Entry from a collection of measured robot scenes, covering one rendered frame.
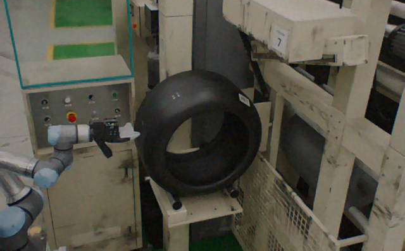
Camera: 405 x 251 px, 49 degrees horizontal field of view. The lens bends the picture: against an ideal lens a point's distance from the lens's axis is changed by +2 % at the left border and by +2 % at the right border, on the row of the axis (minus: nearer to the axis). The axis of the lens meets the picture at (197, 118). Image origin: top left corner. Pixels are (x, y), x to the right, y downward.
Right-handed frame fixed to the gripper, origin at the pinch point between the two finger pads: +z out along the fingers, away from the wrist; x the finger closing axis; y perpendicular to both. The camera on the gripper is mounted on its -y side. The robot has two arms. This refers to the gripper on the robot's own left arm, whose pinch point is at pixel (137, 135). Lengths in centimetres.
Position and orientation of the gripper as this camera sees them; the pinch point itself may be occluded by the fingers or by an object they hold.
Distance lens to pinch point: 186.3
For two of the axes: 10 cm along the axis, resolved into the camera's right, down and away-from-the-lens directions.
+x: -3.2, -4.4, 8.4
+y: 1.2, -9.0, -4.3
